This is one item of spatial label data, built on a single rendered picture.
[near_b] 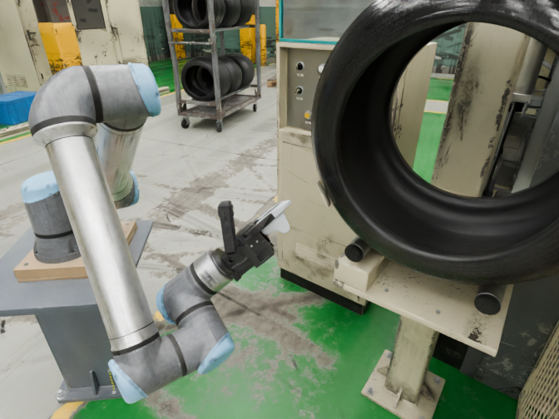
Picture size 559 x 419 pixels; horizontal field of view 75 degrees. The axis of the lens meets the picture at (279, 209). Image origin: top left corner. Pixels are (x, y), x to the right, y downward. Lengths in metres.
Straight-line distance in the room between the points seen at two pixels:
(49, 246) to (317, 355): 1.18
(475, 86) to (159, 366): 0.94
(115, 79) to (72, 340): 1.08
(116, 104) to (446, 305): 0.84
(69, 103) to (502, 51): 0.93
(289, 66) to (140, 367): 1.33
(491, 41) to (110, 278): 0.96
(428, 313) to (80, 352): 1.29
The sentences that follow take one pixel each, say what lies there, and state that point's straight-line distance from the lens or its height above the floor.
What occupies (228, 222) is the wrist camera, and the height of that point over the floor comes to 0.99.
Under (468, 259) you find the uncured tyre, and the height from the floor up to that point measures 1.00.
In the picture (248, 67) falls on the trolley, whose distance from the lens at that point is 5.39.
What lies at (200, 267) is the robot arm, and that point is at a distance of 0.82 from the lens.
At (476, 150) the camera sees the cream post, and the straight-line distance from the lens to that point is 1.07.
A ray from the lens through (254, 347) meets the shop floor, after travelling 1.82.
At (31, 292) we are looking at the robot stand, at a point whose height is 0.60.
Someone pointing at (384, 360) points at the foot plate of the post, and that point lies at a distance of 1.82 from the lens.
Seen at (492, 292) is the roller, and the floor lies 0.92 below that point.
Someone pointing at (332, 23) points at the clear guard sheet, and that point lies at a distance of 1.56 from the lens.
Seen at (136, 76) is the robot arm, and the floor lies 1.27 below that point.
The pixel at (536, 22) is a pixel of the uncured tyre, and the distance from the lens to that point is 0.63.
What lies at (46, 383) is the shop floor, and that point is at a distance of 1.97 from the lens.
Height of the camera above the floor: 1.40
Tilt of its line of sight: 29 degrees down
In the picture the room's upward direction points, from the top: straight up
